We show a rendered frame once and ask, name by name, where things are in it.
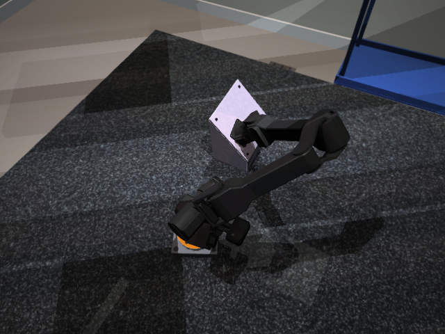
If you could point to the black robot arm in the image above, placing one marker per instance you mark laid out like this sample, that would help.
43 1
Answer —
196 222

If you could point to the orange round plate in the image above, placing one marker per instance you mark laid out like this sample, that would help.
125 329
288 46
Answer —
187 245

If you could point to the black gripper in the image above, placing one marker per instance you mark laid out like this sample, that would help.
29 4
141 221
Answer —
236 232

